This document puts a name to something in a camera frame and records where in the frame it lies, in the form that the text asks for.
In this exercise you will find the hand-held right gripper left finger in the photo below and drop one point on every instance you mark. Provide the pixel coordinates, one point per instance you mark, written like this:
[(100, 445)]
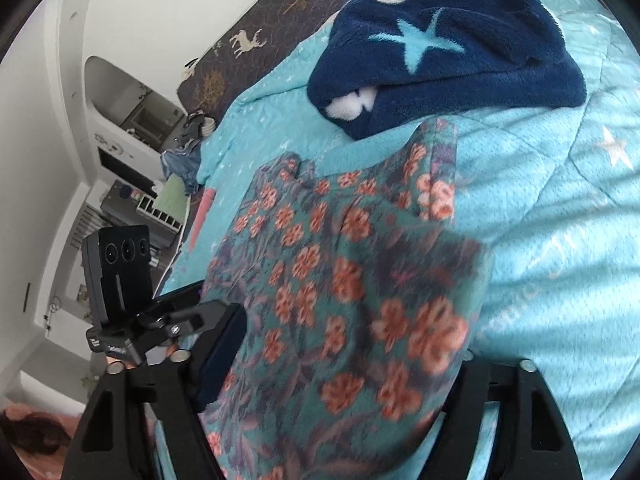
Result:
[(222, 355)]

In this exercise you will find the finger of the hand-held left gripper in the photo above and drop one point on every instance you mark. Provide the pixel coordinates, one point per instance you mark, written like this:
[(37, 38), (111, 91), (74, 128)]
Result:
[(200, 316)]

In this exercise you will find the turquoise star quilt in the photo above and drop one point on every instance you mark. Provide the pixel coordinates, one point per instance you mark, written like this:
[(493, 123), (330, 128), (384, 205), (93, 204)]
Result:
[(550, 210)]

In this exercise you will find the white slatted rack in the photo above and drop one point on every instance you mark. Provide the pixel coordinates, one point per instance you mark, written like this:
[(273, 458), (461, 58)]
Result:
[(160, 216)]

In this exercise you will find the green quilted mat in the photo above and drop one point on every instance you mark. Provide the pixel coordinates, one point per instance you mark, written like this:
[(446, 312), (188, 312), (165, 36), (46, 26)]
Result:
[(172, 197)]

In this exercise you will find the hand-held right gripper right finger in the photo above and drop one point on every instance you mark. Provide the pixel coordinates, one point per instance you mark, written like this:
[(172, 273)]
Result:
[(472, 380)]

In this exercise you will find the grey crumpled clothes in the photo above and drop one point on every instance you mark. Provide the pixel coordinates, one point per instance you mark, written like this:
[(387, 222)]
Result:
[(194, 127)]

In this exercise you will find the navy star fleece blanket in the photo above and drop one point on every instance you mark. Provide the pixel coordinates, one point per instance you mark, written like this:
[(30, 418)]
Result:
[(450, 50)]

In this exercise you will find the dark deer print bedsheet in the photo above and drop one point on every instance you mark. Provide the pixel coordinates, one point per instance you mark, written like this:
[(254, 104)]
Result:
[(280, 5)]

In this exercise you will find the blue denim garment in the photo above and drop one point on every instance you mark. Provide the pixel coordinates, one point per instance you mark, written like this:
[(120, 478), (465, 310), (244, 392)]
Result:
[(182, 167)]

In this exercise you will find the dark fuzzy item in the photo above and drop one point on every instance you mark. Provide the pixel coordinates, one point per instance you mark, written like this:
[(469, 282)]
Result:
[(35, 430)]

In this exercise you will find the folded pink cloth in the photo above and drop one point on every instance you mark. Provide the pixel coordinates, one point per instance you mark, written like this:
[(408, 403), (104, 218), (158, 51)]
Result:
[(202, 215)]

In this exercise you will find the floral teal garment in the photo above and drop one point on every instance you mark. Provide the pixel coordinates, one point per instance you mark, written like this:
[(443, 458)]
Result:
[(350, 285)]

